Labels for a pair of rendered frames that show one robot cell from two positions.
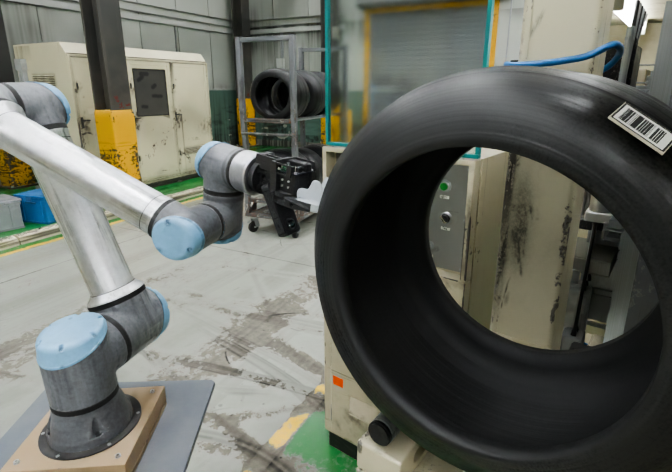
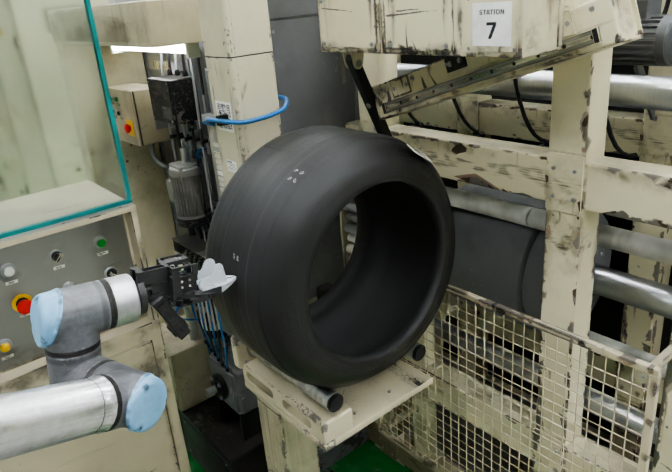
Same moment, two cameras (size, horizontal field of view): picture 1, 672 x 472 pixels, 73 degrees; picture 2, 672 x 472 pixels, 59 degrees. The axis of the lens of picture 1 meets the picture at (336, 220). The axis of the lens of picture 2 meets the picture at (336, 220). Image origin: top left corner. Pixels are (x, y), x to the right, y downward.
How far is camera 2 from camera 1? 1.11 m
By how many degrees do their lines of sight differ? 71
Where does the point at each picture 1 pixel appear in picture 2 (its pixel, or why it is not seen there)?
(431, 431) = (376, 359)
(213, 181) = (88, 335)
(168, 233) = (148, 399)
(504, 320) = not seen: hidden behind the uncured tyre
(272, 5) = not seen: outside the picture
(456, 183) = (111, 234)
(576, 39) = (269, 98)
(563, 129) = (403, 163)
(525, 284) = not seen: hidden behind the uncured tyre
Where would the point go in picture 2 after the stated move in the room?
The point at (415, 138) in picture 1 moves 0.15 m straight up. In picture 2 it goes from (345, 192) to (340, 118)
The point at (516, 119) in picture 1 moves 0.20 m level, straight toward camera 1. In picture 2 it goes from (387, 164) to (476, 174)
